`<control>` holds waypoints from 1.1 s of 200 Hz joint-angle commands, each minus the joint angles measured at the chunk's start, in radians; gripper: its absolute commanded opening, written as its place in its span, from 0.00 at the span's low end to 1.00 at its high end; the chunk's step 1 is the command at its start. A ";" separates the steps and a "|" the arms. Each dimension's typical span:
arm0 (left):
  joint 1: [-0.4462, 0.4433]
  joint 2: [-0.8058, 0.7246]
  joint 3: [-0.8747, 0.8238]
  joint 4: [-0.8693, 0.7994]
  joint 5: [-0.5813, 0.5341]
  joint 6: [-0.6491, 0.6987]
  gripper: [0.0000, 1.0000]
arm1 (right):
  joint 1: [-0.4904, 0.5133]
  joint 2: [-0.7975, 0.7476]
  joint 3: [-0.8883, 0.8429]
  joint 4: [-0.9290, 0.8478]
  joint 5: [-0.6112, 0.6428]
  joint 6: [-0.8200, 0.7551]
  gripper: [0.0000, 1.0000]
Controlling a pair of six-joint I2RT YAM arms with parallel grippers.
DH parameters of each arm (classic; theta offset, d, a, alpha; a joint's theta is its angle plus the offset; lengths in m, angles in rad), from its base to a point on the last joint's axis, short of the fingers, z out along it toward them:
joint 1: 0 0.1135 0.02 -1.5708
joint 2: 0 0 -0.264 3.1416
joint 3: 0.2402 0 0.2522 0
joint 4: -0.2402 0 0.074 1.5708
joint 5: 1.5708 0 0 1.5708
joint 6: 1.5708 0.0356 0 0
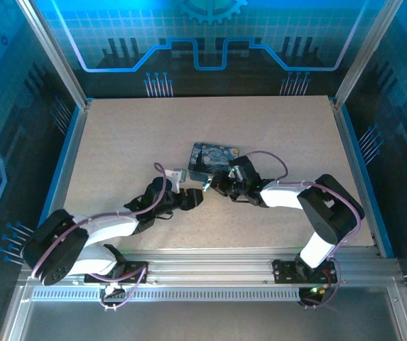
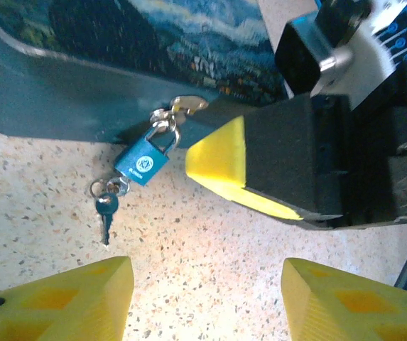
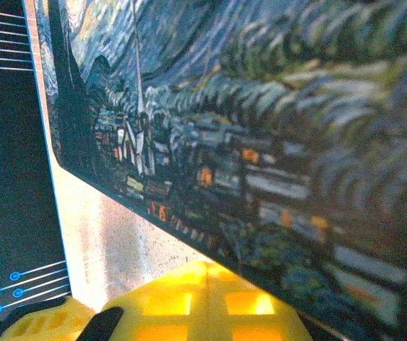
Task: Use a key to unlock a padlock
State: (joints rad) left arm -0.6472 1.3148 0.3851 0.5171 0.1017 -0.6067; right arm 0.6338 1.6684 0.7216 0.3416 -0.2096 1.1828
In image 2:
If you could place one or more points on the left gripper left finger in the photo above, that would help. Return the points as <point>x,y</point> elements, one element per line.
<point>64,305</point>

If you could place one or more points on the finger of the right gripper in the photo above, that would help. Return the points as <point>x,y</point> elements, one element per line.
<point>281,156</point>

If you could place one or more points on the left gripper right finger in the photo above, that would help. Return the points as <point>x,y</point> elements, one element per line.
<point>348,309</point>

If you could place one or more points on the blue headed key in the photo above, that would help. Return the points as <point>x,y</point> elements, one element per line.
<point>107,209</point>

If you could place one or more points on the blue padlock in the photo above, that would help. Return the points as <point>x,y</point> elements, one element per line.
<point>142,163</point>

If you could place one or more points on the brass tag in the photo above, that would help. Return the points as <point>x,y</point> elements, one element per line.
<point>190,103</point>

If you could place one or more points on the starry night picture mat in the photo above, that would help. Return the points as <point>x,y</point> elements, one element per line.
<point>82,89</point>

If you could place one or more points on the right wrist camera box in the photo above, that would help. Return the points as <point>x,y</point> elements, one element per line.
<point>295,53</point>

